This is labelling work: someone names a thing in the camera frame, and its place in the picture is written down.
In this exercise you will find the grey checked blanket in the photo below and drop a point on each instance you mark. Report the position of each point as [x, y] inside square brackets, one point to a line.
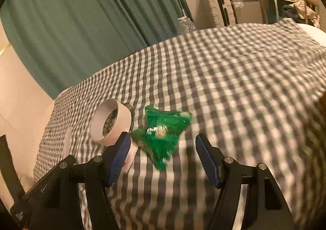
[229, 92]

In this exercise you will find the grey fridge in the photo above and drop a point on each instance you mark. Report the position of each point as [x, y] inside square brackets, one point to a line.
[242, 0]

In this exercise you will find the white container red print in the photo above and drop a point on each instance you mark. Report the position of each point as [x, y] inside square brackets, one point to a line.
[131, 156]

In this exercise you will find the green curtain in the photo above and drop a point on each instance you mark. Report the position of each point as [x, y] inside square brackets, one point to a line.
[76, 16]

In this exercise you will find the clear water bottle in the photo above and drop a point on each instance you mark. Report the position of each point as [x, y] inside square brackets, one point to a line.
[186, 26]

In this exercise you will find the white mattress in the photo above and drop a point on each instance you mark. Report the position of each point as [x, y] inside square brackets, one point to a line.
[313, 34]

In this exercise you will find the white suitcase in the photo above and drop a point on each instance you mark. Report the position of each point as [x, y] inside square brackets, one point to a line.
[212, 11]

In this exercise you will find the white plastic strip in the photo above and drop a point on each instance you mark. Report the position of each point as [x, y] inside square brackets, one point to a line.
[67, 140]

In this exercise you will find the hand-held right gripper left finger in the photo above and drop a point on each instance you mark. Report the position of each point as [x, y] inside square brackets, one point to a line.
[119, 158]

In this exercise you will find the beige clothing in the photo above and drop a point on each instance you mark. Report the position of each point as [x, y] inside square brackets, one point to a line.
[305, 12]

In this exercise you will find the green snack packet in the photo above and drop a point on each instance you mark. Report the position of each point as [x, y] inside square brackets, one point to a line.
[160, 138]

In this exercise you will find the small dark object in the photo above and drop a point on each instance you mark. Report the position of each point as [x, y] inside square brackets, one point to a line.
[128, 109]

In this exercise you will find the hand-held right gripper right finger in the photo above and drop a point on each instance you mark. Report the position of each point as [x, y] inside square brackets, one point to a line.
[207, 161]

